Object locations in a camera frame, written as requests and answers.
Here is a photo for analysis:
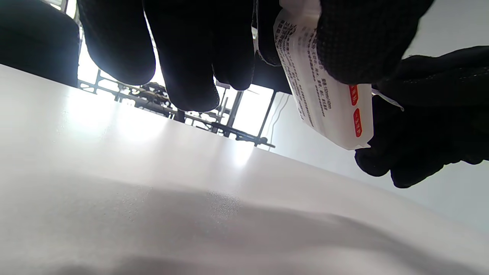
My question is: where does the person's right hand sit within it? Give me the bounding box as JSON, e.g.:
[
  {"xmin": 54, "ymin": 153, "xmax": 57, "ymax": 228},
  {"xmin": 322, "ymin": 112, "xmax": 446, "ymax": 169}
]
[{"xmin": 355, "ymin": 46, "xmax": 489, "ymax": 189}]

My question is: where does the black leather office chair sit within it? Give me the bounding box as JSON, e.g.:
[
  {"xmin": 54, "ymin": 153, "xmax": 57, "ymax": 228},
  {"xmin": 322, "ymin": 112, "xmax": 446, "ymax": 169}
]
[{"xmin": 0, "ymin": 0, "xmax": 81, "ymax": 87}]

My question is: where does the small white wet wipes pack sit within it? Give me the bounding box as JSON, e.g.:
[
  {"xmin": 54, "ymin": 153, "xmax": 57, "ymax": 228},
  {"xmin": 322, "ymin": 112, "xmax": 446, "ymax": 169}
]
[{"xmin": 273, "ymin": 0, "xmax": 374, "ymax": 151}]

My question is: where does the person's left hand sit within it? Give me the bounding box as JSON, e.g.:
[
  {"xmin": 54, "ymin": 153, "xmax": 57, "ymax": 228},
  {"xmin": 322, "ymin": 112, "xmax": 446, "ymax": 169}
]
[{"xmin": 76, "ymin": 0, "xmax": 435, "ymax": 112}]

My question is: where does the metal frame rack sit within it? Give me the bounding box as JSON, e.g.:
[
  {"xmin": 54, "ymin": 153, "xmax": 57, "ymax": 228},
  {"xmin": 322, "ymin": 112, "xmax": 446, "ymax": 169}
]
[{"xmin": 78, "ymin": 67, "xmax": 276, "ymax": 149}]

